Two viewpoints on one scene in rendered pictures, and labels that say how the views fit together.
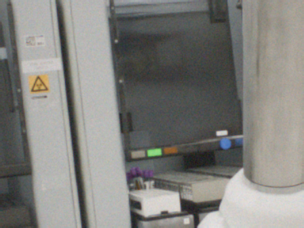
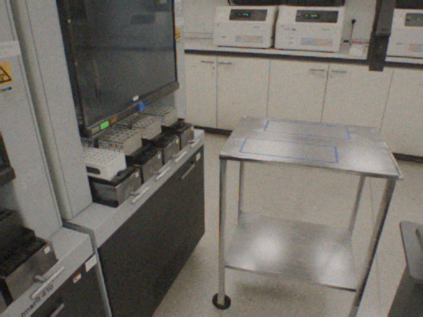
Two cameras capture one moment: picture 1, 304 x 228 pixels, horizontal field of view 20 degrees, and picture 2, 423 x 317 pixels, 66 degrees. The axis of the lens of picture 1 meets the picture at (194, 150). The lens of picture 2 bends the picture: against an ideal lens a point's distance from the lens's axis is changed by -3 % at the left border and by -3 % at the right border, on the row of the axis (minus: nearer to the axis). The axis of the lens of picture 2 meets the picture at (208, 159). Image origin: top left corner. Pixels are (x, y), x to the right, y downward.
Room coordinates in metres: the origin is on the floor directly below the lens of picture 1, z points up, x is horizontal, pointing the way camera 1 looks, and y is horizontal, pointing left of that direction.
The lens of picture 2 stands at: (1.44, 0.65, 1.33)
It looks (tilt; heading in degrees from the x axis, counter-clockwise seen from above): 26 degrees down; 309
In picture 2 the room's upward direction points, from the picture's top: straight up
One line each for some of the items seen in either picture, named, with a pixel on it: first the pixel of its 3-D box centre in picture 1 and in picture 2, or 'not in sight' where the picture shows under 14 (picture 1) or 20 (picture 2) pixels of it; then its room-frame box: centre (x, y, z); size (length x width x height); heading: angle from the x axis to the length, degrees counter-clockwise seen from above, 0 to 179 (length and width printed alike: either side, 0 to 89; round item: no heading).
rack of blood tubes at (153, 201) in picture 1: (148, 203); (81, 161); (2.41, 0.14, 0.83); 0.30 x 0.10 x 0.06; 17
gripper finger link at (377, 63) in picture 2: not in sight; (378, 54); (1.61, -0.14, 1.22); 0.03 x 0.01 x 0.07; 17
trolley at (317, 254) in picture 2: not in sight; (295, 222); (1.90, -0.54, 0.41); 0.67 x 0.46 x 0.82; 23
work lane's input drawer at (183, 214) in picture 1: (139, 217); (55, 168); (2.53, 0.18, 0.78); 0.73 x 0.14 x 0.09; 17
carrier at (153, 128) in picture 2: not in sight; (151, 130); (2.40, -0.18, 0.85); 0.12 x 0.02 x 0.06; 107
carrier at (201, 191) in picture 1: (210, 192); (130, 144); (2.36, -0.03, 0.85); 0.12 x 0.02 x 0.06; 108
